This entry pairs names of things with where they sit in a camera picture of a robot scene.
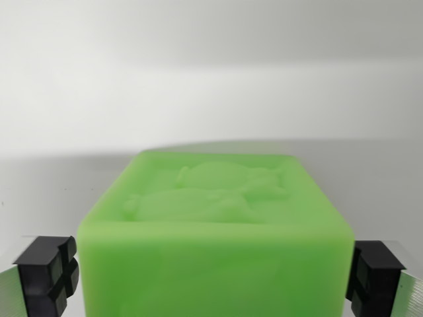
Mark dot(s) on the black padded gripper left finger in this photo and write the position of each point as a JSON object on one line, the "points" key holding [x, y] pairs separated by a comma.
{"points": [[39, 280]]}

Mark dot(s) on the black padded gripper right finger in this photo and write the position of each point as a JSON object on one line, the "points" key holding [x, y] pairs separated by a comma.
{"points": [[380, 280]]}

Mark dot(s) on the green embossed plastic cube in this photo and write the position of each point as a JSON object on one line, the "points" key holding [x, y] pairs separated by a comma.
{"points": [[215, 257]]}

